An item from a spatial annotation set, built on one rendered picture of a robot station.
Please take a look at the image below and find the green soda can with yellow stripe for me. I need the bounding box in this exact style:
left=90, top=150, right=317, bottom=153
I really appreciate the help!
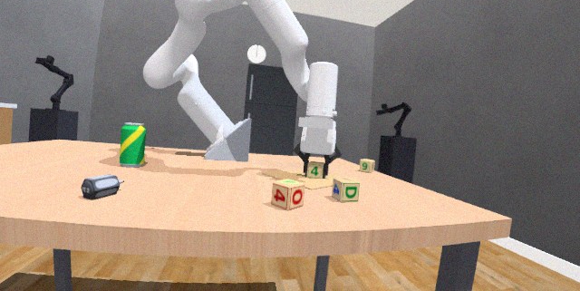
left=120, top=122, right=146, bottom=168

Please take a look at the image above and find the pale yellow square mat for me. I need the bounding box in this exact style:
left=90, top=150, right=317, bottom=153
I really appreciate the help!
left=262, top=170, right=339, bottom=190

